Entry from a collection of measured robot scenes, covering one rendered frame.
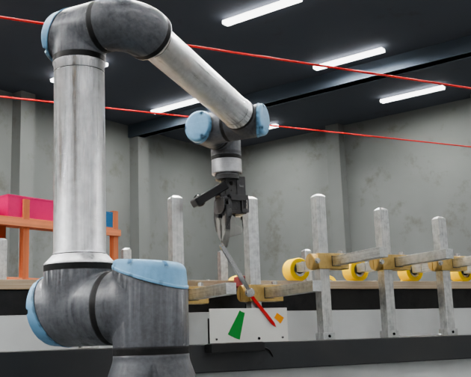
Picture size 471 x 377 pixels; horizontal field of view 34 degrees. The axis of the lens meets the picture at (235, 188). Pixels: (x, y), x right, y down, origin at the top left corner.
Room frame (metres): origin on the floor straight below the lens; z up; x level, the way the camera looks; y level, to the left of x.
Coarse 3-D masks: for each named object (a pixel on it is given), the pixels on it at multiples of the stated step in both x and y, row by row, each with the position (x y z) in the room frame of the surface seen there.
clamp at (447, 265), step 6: (432, 264) 2.68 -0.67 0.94; (438, 264) 2.66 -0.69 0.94; (444, 264) 2.67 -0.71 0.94; (450, 264) 2.68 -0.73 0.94; (432, 270) 2.68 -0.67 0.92; (438, 270) 2.68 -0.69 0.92; (444, 270) 2.68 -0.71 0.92; (450, 270) 2.69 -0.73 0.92; (456, 270) 2.70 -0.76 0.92; (462, 270) 2.71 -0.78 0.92
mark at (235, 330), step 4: (240, 312) 2.31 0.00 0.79; (236, 316) 2.30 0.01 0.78; (240, 316) 2.31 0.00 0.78; (236, 320) 2.30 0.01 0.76; (240, 320) 2.31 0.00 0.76; (236, 324) 2.30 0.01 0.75; (240, 324) 2.31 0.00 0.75; (232, 328) 2.30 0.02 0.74; (236, 328) 2.30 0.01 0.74; (240, 328) 2.31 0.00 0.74; (232, 332) 2.30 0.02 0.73; (236, 332) 2.30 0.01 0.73; (240, 332) 2.31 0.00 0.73; (232, 336) 2.30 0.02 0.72; (236, 336) 2.30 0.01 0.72; (240, 336) 2.31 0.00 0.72
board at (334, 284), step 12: (0, 288) 2.20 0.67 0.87; (12, 288) 2.21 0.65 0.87; (24, 288) 2.23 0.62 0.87; (336, 288) 2.72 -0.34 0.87; (348, 288) 2.74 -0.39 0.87; (360, 288) 2.76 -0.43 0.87; (372, 288) 2.79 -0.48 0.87; (396, 288) 2.84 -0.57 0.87; (408, 288) 2.86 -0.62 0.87; (420, 288) 2.89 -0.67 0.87; (432, 288) 2.91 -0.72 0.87; (456, 288) 2.96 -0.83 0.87; (468, 288) 2.99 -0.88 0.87
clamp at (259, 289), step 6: (240, 288) 2.34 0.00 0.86; (252, 288) 2.33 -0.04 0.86; (258, 288) 2.34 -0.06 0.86; (264, 288) 2.35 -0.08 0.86; (240, 294) 2.34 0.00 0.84; (258, 294) 2.34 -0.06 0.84; (264, 294) 2.35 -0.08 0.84; (240, 300) 2.34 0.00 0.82; (246, 300) 2.33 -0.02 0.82; (252, 300) 2.33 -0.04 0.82; (258, 300) 2.34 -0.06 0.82; (264, 300) 2.35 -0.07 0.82; (270, 300) 2.36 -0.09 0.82; (276, 300) 2.37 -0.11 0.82; (282, 300) 2.37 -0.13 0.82
